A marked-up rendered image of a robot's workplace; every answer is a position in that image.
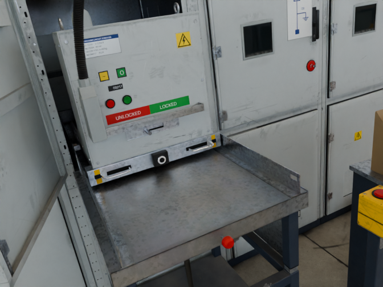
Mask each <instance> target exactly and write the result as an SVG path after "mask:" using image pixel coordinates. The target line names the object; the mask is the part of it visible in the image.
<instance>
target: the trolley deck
mask: <svg viewBox="0 0 383 287"><path fill-rule="evenodd" d="M73 174H74V177H75V181H76V185H77V187H78V190H79V193H80V196H81V199H82V201H83V204H84V208H85V210H86V213H87V216H88V218H89V222H90V224H91V227H92V230H93V233H94V235H95V238H96V241H97V244H98V247H99V249H100V253H101V256H102V258H103V261H104V264H105V267H106V269H107V272H108V275H109V278H110V281H111V284H112V286H113V287H127V286H129V285H132V284H134V283H136V282H138V281H141V280H143V279H145V278H147V277H150V276H152V275H154V274H156V273H159V272H161V271H163V270H166V269H168V268H170V267H173V266H175V265H177V264H179V263H182V262H184V261H186V260H188V259H190V258H193V257H195V256H198V255H200V254H202V253H204V252H207V251H209V250H211V249H213V248H216V247H218V246H220V245H222V238H221V235H223V236H224V237H225V236H231V237H232V238H233V239H236V238H238V237H241V236H243V235H245V234H247V233H250V232H252V231H254V230H256V229H259V228H261V227H264V226H266V225H268V224H270V223H273V222H275V221H277V220H279V219H282V218H284V217H286V216H288V215H291V214H293V213H295V212H298V211H300V210H302V209H304V208H307V207H308V190H307V189H306V188H304V187H302V186H300V192H301V194H300V195H298V196H296V197H294V198H290V197H288V196H287V195H285V194H283V193H282V192H280V191H279V190H277V189H275V188H274V187H272V186H270V185H269V184H267V183H266V182H264V181H262V180H261V179H259V178H258V177H256V176H254V175H253V174H251V173H249V172H248V171H247V170H245V169H243V168H242V167H240V166H238V165H237V164H235V163H234V162H232V161H230V160H229V159H227V158H226V157H224V156H222V155H221V154H219V153H217V152H216V151H215V150H213V149H209V150H205V151H202V152H199V153H196V154H193V155H189V156H187V157H183V158H180V159H177V160H174V161H171V162H169V163H167V164H165V165H161V166H158V167H151V168H149V169H146V170H142V171H139V172H136V173H133V174H129V175H126V176H124V177H120V178H117V179H114V180H111V181H107V182H104V183H101V184H98V186H99V188H100V191H101V193H102V195H103V197H104V199H105V201H106V203H107V205H108V207H109V209H110V211H111V213H112V215H113V217H114V219H115V221H116V223H117V225H118V227H119V229H120V231H121V233H122V235H123V237H124V239H125V241H126V243H127V245H128V248H129V250H130V252H131V254H132V256H133V258H134V260H135V262H136V263H135V264H133V265H131V266H128V267H126V268H124V269H121V270H120V268H119V265H118V263H117V261H116V258H115V256H114V253H113V251H112V248H111V246H110V243H109V241H108V239H107V236H106V234H105V231H104V229H103V226H102V224H101V221H100V219H99V217H98V214H97V212H96V209H95V207H94V205H93V202H92V199H91V197H90V195H89V192H88V190H87V187H86V185H85V183H84V180H83V177H82V175H81V173H80V171H77V172H73Z"/></svg>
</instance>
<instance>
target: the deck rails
mask: <svg viewBox="0 0 383 287"><path fill-rule="evenodd" d="M220 139H221V146H218V147H215V148H212V149H213V150H215V151H216V152H217V153H219V154H221V155H222V156H224V157H226V158H227V159H229V160H230V161H232V162H234V163H235V164H237V165H238V166H240V167H242V168H243V169H245V170H247V171H248V172H249V173H251V174H253V175H254V176H256V177H258V178H259V179H261V180H262V181H264V182H266V183H267V184H269V185H270V186H272V187H274V188H275V189H277V190H279V191H280V192H282V193H283V194H285V195H287V196H288V197H290V198H294V197H296V196H298V195H300V194H301V192H300V174H298V173H296V172H294V171H292V170H290V169H289V168H287V167H285V166H283V165H281V164H279V163H277V162H275V161H273V160H271V159H269V158H267V157H265V156H263V155H261V154H259V153H257V152H256V151H254V150H252V149H250V148H248V147H246V146H244V145H242V144H241V143H239V142H237V141H234V140H232V139H231V138H229V137H226V136H225V135H223V134H221V133H220ZM77 158H78V162H79V166H80V173H81V175H82V177H83V180H84V183H85V185H86V187H87V190H88V192H89V195H90V197H91V199H92V202H93V205H94V207H95V209H96V212H97V214H98V217H99V219H100V221H101V224H102V226H103V229H104V231H105V234H106V236H107V239H108V241H109V243H110V246H111V248H112V251H113V253H114V256H115V258H116V261H117V263H118V265H119V268H120V270H121V269H124V268H126V267H128V266H131V265H133V264H135V263H136V262H135V260H134V258H133V256H132V254H131V252H130V250H129V248H128V245H127V243H126V241H125V239H124V237H123V235H122V233H121V231H120V229H119V227H118V225H117V223H116V221H115V219H114V217H113V215H112V213H111V211H110V209H109V207H108V205H107V203H106V201H105V199H104V197H103V195H102V193H101V191H100V188H99V186H98V184H97V185H95V186H91V185H90V183H89V180H88V178H87V176H86V174H85V171H84V169H83V167H82V164H81V162H80V160H79V157H78V155H77ZM291 175H293V176H295V177H297V180H295V179H293V178H291Z"/></svg>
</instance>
